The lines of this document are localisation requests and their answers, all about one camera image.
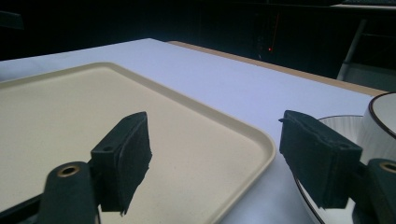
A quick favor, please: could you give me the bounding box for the white cup with dark rim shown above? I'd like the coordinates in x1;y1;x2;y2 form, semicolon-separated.
359;91;396;166

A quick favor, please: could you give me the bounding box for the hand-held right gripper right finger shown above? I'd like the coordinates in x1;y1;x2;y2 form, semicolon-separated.
278;109;396;224

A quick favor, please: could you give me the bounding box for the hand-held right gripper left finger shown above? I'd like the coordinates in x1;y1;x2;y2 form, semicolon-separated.
38;111;153;224

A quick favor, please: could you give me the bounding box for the beige plastic tray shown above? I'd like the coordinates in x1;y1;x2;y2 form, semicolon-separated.
0;62;277;224

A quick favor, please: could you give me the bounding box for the white saucer with dark rim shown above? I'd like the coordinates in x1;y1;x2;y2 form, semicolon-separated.
292;115;376;224

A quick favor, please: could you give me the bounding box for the dark device with red light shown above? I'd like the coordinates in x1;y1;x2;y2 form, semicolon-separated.
256;12;283;60

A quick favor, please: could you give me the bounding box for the grey metal stand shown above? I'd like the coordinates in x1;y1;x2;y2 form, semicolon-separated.
336;18;368;81

